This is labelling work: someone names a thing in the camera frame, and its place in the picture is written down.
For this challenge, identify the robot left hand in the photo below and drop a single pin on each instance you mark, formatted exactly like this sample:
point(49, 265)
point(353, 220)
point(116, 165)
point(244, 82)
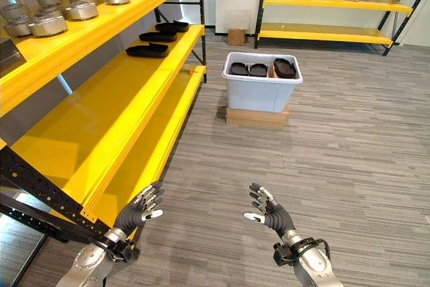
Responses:
point(132, 214)

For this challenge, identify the robot left arm silver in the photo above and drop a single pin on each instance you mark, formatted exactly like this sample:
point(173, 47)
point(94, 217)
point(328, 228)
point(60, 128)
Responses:
point(87, 263)

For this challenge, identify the yellow shelf rack with metal parts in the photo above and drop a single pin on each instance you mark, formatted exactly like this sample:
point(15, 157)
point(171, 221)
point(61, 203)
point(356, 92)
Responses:
point(100, 115)

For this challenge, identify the yellow shelf rack with cardboard packages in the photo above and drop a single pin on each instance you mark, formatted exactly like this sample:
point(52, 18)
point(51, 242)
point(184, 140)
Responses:
point(336, 3)

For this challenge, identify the black sole-shaped part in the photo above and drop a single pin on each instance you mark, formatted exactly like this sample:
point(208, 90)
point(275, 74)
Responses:
point(285, 68)
point(173, 26)
point(258, 70)
point(148, 50)
point(158, 36)
point(239, 68)

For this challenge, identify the small orange object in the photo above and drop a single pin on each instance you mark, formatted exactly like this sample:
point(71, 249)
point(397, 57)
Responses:
point(191, 71)

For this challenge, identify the small brown cardboard box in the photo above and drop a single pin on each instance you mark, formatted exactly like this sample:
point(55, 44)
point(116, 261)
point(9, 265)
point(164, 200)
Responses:
point(236, 36)

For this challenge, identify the flat brown cardboard box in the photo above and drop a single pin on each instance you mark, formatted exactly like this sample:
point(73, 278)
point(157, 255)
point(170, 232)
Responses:
point(255, 119)

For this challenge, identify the pale grey plastic box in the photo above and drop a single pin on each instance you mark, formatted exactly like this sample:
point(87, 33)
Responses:
point(258, 93)

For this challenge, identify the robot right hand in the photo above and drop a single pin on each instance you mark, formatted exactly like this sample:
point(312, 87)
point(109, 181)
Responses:
point(275, 216)

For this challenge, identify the robot right arm silver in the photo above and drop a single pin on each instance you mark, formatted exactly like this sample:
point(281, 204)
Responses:
point(312, 263)

